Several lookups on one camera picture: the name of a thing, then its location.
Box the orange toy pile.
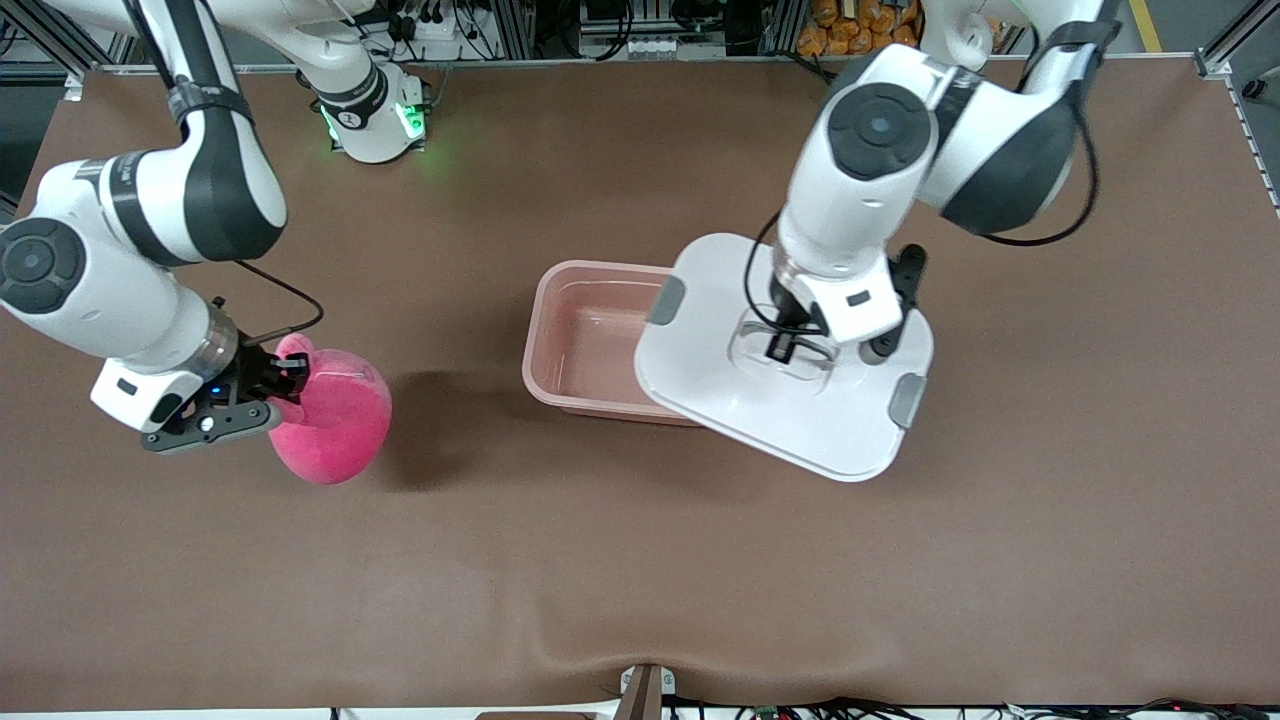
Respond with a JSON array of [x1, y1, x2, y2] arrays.
[[797, 0, 923, 57]]

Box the brown camera stand post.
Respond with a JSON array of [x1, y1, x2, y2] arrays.
[[615, 663, 678, 720]]

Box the aluminium frame post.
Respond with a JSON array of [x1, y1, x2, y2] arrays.
[[1195, 0, 1280, 79], [20, 0, 151, 69]]

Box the brown table mat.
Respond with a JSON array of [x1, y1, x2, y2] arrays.
[[0, 55, 1280, 713]]

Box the white power strip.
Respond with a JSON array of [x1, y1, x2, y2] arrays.
[[385, 10, 471, 49]]

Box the silver table edge rail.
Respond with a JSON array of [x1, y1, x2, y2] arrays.
[[85, 52, 1201, 76]]

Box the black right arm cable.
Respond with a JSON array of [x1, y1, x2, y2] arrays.
[[215, 260, 326, 346]]

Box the white box lid grey latches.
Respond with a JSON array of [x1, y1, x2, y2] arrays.
[[634, 232, 936, 483]]

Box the pink plush toy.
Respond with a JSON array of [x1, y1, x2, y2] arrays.
[[268, 333, 393, 487]]

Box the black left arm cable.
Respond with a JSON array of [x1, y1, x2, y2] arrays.
[[745, 90, 1101, 333]]

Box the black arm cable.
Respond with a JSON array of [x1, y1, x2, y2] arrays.
[[745, 90, 1101, 333], [215, 260, 326, 346]]

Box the translucent pink storage box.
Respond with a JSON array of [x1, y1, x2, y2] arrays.
[[522, 260, 701, 426]]

